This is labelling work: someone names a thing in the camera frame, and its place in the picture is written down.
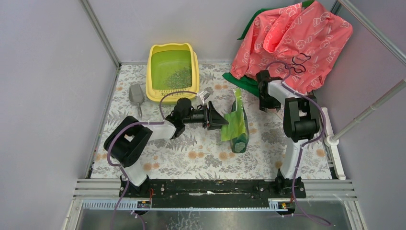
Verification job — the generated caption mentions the green litter bag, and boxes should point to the green litter bag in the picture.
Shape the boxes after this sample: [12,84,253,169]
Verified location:
[221,88,249,153]

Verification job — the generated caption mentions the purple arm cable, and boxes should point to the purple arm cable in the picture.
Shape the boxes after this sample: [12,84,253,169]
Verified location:
[265,61,334,228]
[106,91,203,230]

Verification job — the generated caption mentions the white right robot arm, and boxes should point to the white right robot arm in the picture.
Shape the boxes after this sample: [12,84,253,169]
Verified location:
[256,70,326,185]

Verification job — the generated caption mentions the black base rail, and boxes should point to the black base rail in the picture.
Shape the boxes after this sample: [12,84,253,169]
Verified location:
[119,178,306,208]

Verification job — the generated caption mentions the green litter pile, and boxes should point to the green litter pile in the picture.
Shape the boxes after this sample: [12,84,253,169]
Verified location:
[163,68,192,90]

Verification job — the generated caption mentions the silver metal scoop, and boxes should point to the silver metal scoop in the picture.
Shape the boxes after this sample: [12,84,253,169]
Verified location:
[129,83,145,118]

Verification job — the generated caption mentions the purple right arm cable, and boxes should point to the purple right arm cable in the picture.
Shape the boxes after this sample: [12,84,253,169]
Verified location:
[265,61,334,228]

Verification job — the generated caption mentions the green cloth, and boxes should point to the green cloth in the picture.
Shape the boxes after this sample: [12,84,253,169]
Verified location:
[223,0,313,97]

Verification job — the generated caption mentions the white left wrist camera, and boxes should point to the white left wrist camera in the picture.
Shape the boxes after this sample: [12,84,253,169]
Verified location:
[197,90,210,104]

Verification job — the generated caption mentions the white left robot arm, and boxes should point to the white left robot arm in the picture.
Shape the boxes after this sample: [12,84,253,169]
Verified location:
[103,98,214,187]

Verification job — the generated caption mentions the floral table mat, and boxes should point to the floral table mat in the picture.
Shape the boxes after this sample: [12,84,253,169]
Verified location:
[90,63,333,181]

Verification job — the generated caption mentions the white metal pole stand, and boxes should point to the white metal pole stand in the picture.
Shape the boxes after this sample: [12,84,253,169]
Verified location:
[322,79,406,180]

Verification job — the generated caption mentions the yellow litter box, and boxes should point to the yellow litter box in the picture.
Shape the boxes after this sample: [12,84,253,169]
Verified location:
[146,43,200,104]

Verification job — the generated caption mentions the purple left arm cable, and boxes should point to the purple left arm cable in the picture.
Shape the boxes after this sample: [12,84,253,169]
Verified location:
[106,91,203,230]

